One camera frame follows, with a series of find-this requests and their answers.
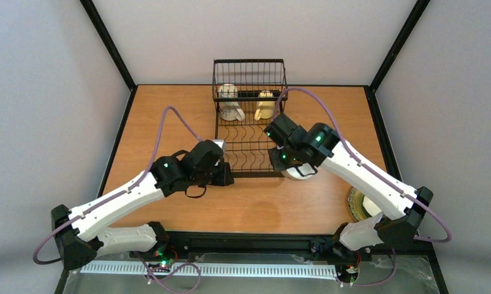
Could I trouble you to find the yellow mug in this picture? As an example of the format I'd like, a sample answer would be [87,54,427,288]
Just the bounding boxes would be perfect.
[253,90,276,121]

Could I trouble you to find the white floral mug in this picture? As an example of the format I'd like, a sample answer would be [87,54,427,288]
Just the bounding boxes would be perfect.
[217,84,246,121]

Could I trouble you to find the black wire dish rack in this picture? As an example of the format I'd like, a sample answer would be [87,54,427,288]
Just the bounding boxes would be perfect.
[212,59,287,178]

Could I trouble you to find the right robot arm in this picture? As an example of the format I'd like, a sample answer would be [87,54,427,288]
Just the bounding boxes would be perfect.
[264,114,433,251]

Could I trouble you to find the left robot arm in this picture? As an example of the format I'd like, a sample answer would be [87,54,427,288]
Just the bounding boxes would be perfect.
[51,140,234,270]

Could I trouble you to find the green striped plate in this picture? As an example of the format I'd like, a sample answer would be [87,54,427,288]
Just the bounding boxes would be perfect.
[347,187,381,222]

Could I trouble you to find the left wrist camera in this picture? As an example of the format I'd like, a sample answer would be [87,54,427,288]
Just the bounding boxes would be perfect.
[212,139,227,153]

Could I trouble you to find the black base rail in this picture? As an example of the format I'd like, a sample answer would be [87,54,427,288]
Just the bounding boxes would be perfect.
[143,227,433,264]

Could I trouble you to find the black enclosure frame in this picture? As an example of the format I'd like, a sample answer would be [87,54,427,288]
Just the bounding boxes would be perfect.
[54,1,448,293]

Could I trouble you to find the white slotted cable duct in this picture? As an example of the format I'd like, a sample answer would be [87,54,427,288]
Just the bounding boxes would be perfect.
[80,260,337,280]

